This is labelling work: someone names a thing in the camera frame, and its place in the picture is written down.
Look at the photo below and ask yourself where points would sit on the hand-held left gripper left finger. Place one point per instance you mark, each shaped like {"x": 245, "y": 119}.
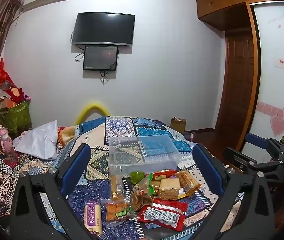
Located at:
{"x": 75, "y": 170}

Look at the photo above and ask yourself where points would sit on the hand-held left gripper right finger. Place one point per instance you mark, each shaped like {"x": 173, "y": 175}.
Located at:
{"x": 207, "y": 167}

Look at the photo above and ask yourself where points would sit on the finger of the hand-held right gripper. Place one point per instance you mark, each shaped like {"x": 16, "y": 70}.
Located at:
{"x": 234, "y": 158}
{"x": 255, "y": 140}

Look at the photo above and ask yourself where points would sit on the orange wafer snack packet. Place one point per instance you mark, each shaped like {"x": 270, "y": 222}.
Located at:
{"x": 188, "y": 181}

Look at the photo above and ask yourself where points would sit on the tan cake snack packet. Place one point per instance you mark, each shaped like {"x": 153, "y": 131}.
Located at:
{"x": 169, "y": 188}

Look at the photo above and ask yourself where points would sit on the red-topped snack packet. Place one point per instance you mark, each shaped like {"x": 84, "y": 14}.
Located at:
{"x": 163, "y": 173}

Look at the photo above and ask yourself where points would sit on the long bread snack packet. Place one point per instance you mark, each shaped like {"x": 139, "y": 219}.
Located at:
{"x": 117, "y": 187}

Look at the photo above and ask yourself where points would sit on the purple label roll packet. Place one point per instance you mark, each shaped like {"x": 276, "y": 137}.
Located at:
{"x": 93, "y": 217}

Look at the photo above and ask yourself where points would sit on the small red snack packet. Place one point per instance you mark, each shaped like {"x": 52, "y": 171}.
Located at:
{"x": 172, "y": 205}

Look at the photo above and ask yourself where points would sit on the orange cracker clear packet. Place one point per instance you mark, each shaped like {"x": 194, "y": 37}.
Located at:
{"x": 118, "y": 211}

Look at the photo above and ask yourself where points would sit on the green jelly cup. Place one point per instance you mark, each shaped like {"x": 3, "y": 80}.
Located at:
{"x": 137, "y": 176}

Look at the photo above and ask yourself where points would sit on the clear plastic storage container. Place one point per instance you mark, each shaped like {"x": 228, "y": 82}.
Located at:
{"x": 144, "y": 155}

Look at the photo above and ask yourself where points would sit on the large red snack packet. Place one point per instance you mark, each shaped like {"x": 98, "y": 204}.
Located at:
{"x": 160, "y": 217}

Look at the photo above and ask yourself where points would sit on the brown snack bag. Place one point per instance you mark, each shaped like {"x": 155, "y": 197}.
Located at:
{"x": 140, "y": 195}

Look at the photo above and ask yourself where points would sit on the orange plush blanket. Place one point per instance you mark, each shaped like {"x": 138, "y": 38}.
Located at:
{"x": 65, "y": 135}

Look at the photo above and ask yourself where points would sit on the white pillow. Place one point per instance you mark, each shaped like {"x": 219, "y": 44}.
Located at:
{"x": 38, "y": 141}

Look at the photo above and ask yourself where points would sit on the cardboard box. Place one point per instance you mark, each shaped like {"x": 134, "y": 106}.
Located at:
{"x": 178, "y": 124}

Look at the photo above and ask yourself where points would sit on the brown wooden door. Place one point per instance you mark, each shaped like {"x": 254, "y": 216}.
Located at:
{"x": 236, "y": 90}

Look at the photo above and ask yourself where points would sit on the white heart-print wardrobe door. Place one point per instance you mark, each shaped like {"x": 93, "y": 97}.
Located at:
{"x": 276, "y": 85}

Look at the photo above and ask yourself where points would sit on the yellow hoop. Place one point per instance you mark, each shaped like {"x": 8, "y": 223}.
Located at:
{"x": 93, "y": 105}

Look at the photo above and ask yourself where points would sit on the pink toy figure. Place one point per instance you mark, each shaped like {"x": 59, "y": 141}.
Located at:
{"x": 6, "y": 142}

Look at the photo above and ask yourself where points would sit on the green storage box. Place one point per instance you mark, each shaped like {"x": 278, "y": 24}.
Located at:
{"x": 13, "y": 117}

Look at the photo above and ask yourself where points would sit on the red plush toy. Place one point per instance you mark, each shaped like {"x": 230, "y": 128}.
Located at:
{"x": 17, "y": 93}

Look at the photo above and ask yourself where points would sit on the small black monitor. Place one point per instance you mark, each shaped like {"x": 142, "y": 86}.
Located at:
{"x": 100, "y": 58}

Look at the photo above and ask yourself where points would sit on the red fabric decoration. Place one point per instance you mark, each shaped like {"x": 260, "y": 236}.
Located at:
{"x": 2, "y": 73}

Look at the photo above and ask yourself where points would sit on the wooden overhead cabinet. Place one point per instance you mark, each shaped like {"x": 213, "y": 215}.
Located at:
{"x": 231, "y": 2}

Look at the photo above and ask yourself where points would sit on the large black television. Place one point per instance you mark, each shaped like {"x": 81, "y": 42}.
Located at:
{"x": 103, "y": 27}

